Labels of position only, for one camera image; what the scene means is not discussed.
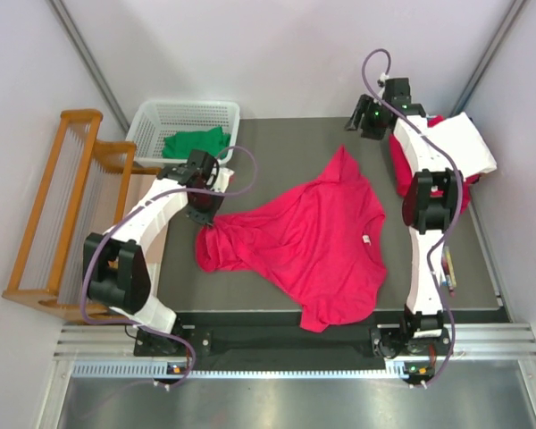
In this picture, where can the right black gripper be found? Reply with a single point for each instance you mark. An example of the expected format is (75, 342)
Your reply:
(365, 106)

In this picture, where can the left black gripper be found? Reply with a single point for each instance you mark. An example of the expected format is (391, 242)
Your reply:
(201, 213)

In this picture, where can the pink t shirt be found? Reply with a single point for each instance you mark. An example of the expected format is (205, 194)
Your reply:
(410, 154)
(320, 243)

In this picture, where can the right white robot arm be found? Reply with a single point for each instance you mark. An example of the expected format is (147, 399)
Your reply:
(430, 209)

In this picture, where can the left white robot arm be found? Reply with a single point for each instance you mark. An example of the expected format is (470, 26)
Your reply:
(115, 269)

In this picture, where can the brown cardboard sheet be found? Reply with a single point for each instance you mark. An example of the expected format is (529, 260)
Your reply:
(111, 206)

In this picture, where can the green t shirt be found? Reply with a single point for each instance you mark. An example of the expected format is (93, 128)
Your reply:
(180, 145)

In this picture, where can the folded pink t shirt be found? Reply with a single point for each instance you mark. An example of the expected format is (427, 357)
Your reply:
(410, 154)

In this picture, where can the folded white t shirt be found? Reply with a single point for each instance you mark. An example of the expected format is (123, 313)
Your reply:
(459, 138)

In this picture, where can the white plastic laundry basket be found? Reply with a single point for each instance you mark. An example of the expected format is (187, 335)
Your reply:
(165, 131)

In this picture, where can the wooden rack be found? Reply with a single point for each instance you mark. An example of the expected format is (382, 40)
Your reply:
(47, 271)

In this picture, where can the bundle of marker pens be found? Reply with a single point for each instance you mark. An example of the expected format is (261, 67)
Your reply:
(448, 277)

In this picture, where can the grey slotted cable duct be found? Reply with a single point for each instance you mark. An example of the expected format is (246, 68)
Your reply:
(167, 370)

